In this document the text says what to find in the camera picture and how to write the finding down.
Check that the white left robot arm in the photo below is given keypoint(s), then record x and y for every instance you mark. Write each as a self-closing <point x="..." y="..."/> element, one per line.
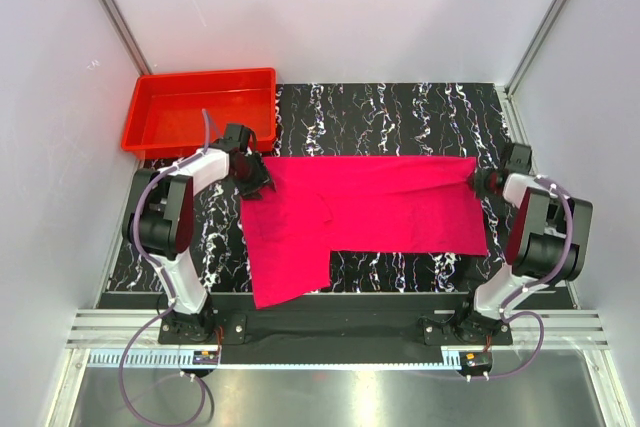
<point x="159" y="222"/>

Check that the red plastic bin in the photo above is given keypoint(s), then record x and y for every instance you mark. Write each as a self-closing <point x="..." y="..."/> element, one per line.
<point x="165" y="115"/>

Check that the right orange connector board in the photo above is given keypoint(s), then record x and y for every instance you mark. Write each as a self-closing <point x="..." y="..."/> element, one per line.
<point x="478" y="360"/>

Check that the left orange connector board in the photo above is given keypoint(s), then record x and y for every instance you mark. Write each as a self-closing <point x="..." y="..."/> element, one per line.
<point x="206" y="357"/>

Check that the white slotted cable duct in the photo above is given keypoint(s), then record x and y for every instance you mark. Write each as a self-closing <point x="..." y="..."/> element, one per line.
<point x="175" y="358"/>

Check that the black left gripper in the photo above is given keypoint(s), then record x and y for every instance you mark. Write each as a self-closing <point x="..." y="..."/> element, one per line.
<point x="261" y="180"/>

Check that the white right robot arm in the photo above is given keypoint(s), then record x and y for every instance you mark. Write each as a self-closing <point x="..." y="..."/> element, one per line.
<point x="547" y="244"/>

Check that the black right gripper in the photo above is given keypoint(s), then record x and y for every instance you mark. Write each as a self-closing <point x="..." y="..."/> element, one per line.
<point x="476" y="181"/>

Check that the pink t shirt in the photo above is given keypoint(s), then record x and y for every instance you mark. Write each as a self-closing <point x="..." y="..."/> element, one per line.
<point x="325" y="204"/>

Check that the orange connector board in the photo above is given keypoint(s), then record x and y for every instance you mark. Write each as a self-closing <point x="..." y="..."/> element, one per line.
<point x="478" y="360"/>
<point x="206" y="357"/>

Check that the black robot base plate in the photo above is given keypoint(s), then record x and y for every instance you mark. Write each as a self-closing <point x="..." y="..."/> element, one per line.
<point x="354" y="349"/>

